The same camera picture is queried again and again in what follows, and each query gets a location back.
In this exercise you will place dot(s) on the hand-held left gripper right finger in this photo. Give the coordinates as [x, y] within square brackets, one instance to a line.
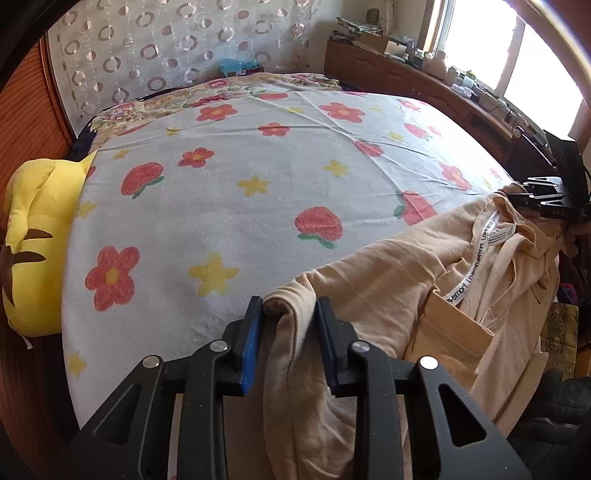
[325, 341]

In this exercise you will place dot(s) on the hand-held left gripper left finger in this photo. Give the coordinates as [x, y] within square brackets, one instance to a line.
[251, 350]

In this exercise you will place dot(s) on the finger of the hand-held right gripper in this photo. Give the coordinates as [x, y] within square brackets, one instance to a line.
[531, 199]
[542, 181]

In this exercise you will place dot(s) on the beige printed t-shirt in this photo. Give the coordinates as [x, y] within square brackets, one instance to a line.
[392, 295]

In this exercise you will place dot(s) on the yellow patterned cloth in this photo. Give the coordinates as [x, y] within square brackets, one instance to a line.
[561, 327]

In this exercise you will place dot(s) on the wooden framed window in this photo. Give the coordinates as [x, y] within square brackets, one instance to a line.
[485, 41]

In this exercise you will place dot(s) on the flower print bed sheet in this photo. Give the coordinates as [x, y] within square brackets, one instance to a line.
[231, 184]

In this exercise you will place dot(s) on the wooden cabinet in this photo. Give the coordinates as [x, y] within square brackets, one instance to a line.
[392, 74]

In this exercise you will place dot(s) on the cardboard box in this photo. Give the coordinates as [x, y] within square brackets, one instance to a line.
[378, 41]

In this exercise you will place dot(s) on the dark bag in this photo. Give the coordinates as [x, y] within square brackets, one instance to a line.
[554, 415]

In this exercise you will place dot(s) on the stack of folded cloths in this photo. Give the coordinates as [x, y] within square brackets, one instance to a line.
[355, 25]

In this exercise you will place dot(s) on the yellow plush toy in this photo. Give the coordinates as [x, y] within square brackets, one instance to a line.
[37, 221]

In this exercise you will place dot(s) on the floral quilt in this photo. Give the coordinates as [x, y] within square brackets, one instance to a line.
[138, 110]

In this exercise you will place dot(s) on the navy blue blanket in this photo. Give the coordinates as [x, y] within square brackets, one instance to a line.
[81, 136]

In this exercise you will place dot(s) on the blue tissue pack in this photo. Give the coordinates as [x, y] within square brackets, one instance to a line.
[235, 67]

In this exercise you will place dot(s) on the circle patterned sheer curtain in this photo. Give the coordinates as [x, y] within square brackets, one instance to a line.
[161, 46]

